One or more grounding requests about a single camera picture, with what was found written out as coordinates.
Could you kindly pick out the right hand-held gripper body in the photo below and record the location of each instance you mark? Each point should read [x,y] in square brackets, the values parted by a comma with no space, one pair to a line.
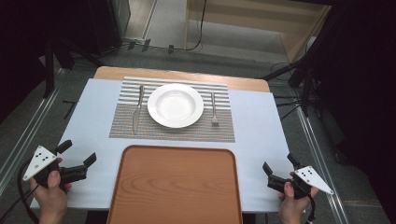
[311,177]

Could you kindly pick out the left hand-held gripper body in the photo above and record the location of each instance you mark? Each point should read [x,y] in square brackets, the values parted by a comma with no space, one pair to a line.
[40,160]

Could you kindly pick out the silver table knife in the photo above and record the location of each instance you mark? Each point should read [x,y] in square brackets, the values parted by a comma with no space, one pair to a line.
[136,119]

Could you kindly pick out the silver fork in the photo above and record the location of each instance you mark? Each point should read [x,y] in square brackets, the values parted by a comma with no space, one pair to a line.
[214,119]

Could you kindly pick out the wood-grain brown tray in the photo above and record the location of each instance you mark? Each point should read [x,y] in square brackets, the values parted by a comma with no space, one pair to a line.
[174,186]

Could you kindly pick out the white deep plate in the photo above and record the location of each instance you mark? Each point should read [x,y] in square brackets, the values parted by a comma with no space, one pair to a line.
[175,105]

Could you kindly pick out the person's right hand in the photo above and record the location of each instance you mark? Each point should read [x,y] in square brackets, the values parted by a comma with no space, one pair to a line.
[292,211]

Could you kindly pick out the person's left hand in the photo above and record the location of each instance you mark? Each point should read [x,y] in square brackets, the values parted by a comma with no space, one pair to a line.
[51,202]

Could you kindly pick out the white table cover board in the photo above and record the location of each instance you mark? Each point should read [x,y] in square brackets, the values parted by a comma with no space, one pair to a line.
[93,130]

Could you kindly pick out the black tape strip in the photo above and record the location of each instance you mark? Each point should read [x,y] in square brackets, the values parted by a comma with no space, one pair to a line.
[70,110]

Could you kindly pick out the black tripod stand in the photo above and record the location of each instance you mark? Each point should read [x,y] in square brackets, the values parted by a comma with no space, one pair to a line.
[305,93]

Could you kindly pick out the black metal stand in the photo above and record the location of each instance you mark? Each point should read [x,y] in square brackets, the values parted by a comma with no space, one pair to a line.
[49,71]

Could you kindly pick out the striped woven placemat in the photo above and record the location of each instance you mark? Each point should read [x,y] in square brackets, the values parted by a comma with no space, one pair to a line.
[186,133]

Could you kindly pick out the wooden table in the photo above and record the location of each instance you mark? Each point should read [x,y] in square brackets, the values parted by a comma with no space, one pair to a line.
[140,73]

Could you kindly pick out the black curtain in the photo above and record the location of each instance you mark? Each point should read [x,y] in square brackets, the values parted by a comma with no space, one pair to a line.
[367,77]
[21,46]

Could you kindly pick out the dark metal cabinet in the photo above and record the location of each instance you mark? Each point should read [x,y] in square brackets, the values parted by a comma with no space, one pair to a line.
[106,25]

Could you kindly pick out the light wooden cabinet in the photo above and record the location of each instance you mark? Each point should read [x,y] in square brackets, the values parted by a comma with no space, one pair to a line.
[249,18]

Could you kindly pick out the aluminium floor rail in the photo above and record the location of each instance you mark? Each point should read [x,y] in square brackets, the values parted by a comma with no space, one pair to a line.
[31,130]
[322,165]

